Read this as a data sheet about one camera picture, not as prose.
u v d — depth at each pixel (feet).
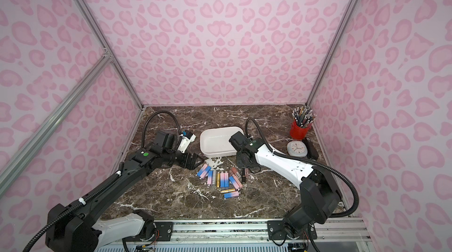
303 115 3.03
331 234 2.37
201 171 2.89
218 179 2.82
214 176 2.88
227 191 2.70
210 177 2.83
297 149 3.12
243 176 2.88
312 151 3.04
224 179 2.82
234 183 2.81
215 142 3.31
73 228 1.23
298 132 3.30
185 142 2.36
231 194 2.69
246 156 1.92
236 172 2.89
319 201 1.39
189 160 2.24
